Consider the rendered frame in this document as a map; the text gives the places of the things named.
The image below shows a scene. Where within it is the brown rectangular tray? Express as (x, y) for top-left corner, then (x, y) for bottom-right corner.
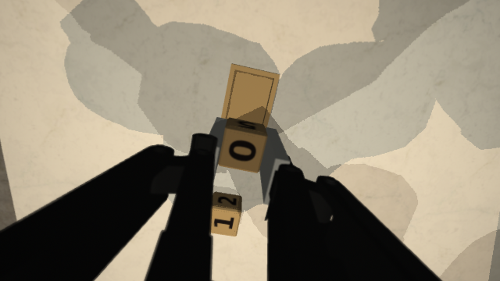
(221, 63), (280, 128)

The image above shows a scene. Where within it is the tan cube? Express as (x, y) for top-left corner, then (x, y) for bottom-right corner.
(211, 192), (242, 237)
(218, 118), (268, 173)

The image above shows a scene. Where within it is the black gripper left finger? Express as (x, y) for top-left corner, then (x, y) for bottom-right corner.
(0, 117), (227, 281)

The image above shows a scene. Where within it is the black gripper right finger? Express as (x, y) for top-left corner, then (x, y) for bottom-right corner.
(259, 127), (442, 281)

